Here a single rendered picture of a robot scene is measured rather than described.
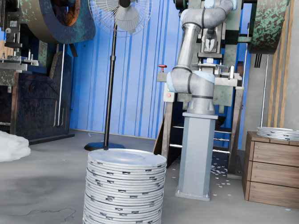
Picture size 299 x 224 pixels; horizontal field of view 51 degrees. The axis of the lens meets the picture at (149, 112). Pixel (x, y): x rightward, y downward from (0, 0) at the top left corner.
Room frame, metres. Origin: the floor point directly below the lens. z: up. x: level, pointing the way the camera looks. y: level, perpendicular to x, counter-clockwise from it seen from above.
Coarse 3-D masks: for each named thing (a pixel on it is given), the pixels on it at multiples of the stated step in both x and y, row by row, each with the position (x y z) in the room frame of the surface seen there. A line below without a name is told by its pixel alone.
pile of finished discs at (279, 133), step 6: (258, 132) 1.84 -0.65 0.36; (264, 132) 1.78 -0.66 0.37; (270, 132) 1.75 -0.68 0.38; (276, 132) 1.72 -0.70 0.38; (282, 132) 1.71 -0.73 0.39; (288, 132) 1.70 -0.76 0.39; (294, 132) 1.79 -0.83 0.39; (276, 138) 1.72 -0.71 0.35; (282, 138) 1.71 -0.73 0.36; (288, 138) 1.70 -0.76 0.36; (294, 138) 1.69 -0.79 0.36
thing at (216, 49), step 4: (220, 24) 2.42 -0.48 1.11; (216, 28) 2.42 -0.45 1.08; (220, 28) 2.42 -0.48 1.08; (204, 32) 2.45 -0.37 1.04; (216, 32) 2.42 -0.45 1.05; (220, 32) 2.42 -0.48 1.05; (220, 36) 2.42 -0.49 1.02; (216, 40) 2.42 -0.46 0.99; (220, 40) 2.42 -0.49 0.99; (204, 44) 2.41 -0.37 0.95; (216, 44) 2.39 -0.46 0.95; (220, 44) 2.42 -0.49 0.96; (204, 48) 2.41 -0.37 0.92; (212, 48) 2.40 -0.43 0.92; (216, 48) 2.39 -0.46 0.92; (220, 48) 2.42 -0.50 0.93; (200, 52) 2.46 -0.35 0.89; (204, 52) 2.44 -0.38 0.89; (208, 52) 2.43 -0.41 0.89; (212, 52) 2.43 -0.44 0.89; (216, 52) 2.42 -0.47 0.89; (220, 52) 2.47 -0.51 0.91
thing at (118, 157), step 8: (96, 152) 1.20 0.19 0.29; (104, 152) 1.21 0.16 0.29; (112, 152) 1.23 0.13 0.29; (120, 152) 1.24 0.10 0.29; (128, 152) 1.26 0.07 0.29; (136, 152) 1.27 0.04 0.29; (144, 152) 1.29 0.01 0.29; (152, 152) 1.27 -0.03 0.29; (96, 160) 1.06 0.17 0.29; (104, 160) 1.07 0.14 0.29; (112, 160) 1.08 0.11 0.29; (120, 160) 1.09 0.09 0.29; (128, 160) 1.10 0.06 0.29; (136, 160) 1.11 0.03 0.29; (144, 160) 1.13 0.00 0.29; (152, 160) 1.14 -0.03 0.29; (160, 160) 1.16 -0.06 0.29
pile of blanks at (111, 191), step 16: (96, 176) 1.05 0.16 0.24; (112, 176) 1.02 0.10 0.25; (128, 176) 1.02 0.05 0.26; (144, 176) 1.03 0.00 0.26; (160, 176) 1.08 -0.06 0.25; (96, 192) 1.07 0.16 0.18; (112, 192) 1.02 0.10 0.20; (128, 192) 1.02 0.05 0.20; (144, 192) 1.06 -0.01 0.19; (160, 192) 1.09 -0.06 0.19; (96, 208) 1.04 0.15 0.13; (112, 208) 1.02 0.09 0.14; (128, 208) 1.01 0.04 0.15; (144, 208) 1.04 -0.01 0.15; (160, 208) 1.11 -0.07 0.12
